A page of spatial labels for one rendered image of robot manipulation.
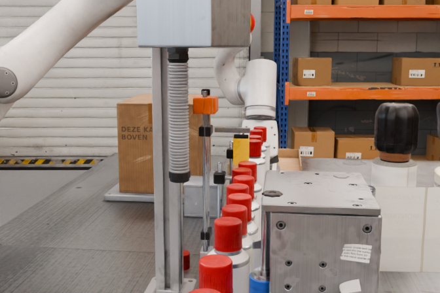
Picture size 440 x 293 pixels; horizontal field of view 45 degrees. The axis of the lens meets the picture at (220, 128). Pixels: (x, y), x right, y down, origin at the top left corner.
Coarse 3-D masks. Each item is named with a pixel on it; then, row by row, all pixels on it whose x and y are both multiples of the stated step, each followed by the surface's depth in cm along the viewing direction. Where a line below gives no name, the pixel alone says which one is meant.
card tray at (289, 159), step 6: (282, 150) 214; (288, 150) 214; (294, 150) 213; (282, 156) 214; (288, 156) 214; (294, 156) 214; (300, 156) 199; (282, 162) 205; (288, 162) 205; (294, 162) 205; (300, 162) 190; (228, 168) 187; (282, 168) 196; (288, 168) 196; (294, 168) 196; (300, 168) 189; (228, 174) 188
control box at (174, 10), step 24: (144, 0) 85; (168, 0) 82; (192, 0) 78; (216, 0) 77; (240, 0) 81; (144, 24) 86; (168, 24) 82; (192, 24) 79; (216, 24) 77; (240, 24) 81
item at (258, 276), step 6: (258, 270) 54; (252, 276) 54; (258, 276) 53; (264, 276) 53; (252, 282) 53; (258, 282) 53; (264, 282) 52; (252, 288) 53; (258, 288) 53; (264, 288) 52
